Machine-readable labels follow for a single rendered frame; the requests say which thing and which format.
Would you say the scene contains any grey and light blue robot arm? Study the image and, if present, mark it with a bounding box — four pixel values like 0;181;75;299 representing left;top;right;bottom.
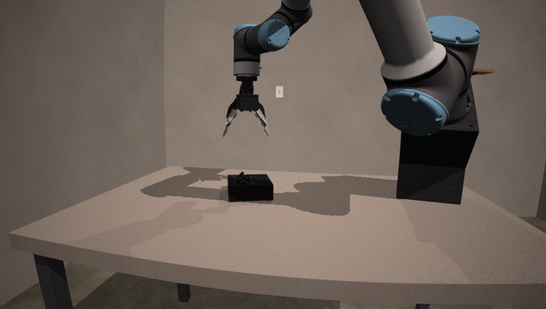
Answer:
233;0;480;136

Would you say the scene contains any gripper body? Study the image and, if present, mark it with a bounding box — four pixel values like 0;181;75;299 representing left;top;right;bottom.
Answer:
235;76;258;112

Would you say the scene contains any black lighting desk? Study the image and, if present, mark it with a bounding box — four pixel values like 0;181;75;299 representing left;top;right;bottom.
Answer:
228;172;274;202

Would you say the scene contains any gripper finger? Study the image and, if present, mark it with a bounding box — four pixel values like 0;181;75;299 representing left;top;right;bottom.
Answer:
255;101;269;136
223;99;237;136

